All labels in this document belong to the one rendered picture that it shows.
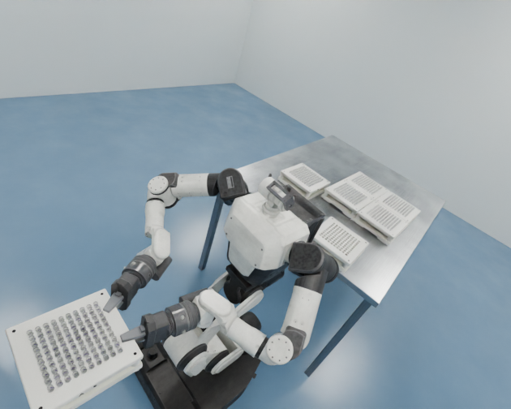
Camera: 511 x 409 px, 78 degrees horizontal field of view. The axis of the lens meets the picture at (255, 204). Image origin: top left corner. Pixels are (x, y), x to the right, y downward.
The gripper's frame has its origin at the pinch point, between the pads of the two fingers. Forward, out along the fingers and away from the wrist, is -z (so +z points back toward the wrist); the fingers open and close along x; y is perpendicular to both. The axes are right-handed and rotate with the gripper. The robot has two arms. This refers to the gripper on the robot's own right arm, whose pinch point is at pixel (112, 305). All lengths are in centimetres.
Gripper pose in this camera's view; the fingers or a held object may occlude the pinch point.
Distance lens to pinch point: 104.9
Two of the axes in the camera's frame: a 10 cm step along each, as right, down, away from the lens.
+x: -2.9, 7.6, 5.8
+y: -9.2, -3.8, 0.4
